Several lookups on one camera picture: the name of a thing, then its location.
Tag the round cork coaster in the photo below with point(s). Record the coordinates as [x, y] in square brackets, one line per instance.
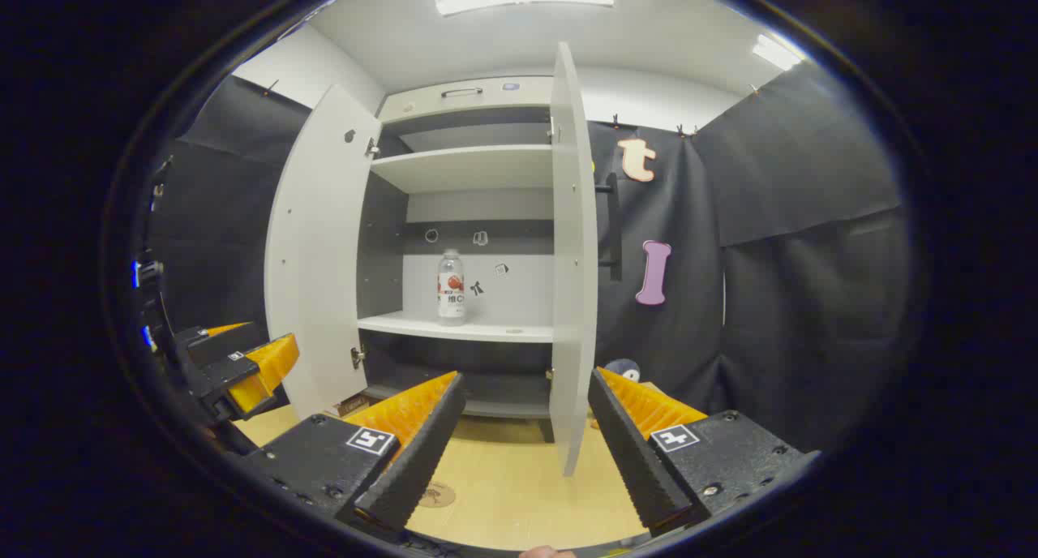
[439, 495]

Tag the black backdrop cloth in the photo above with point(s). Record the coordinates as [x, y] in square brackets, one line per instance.
[770, 298]

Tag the small brown box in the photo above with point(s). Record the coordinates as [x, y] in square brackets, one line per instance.
[350, 404]

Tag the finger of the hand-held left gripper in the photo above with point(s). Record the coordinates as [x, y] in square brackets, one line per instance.
[223, 345]
[223, 371]

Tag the white cabinet door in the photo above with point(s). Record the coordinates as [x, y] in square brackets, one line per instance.
[572, 258]
[316, 258]

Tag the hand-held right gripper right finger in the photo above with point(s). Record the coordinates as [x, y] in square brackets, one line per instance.
[628, 452]

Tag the small ceiling light panel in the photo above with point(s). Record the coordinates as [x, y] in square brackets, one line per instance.
[776, 53]

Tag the clear plastic bottle red label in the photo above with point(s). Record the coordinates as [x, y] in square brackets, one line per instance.
[452, 290]

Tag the penguin plush toy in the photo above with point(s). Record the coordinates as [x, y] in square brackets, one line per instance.
[623, 370]

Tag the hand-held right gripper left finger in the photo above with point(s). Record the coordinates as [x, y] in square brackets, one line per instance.
[422, 452]

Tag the white cabinet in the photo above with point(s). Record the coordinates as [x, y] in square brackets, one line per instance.
[470, 169]

